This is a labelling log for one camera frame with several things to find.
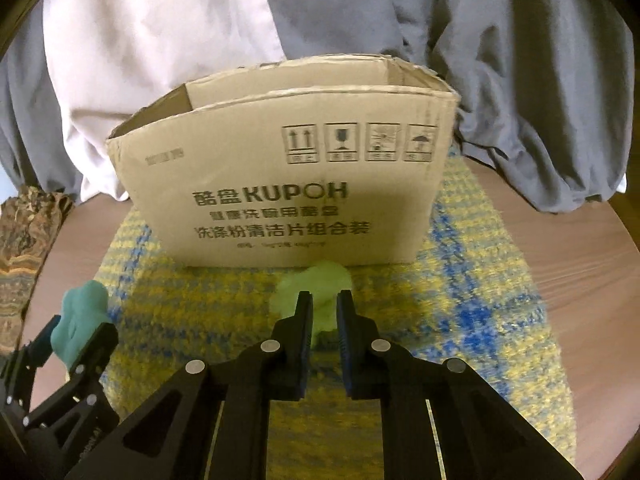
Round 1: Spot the brown cardboard box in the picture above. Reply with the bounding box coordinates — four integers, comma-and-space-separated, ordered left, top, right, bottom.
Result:
105, 55, 461, 268

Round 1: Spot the teal plush star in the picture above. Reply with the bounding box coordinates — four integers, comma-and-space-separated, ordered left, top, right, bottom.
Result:
51, 281, 113, 368

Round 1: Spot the green plush frog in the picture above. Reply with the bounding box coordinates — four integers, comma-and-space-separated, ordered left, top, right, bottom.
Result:
270, 260, 353, 348

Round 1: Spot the brown patterned cloth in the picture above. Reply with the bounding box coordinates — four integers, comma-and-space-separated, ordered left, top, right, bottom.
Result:
0, 185, 73, 361

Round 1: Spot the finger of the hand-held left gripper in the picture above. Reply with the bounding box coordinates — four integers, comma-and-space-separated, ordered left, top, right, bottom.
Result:
27, 322, 121, 428
0, 316, 62, 396

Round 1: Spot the pale pink cloth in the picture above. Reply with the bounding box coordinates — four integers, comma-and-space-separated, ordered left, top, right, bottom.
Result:
42, 0, 286, 203

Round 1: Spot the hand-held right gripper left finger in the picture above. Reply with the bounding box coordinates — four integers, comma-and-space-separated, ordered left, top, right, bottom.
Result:
62, 290, 316, 480

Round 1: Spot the yellow and blue woven mat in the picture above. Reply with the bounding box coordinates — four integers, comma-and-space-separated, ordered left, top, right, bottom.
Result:
95, 147, 576, 480

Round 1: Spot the grey blanket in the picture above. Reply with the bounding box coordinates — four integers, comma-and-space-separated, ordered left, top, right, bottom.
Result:
0, 0, 640, 213

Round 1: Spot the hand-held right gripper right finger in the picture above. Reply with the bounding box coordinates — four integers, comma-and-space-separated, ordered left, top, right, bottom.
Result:
336, 289, 586, 480

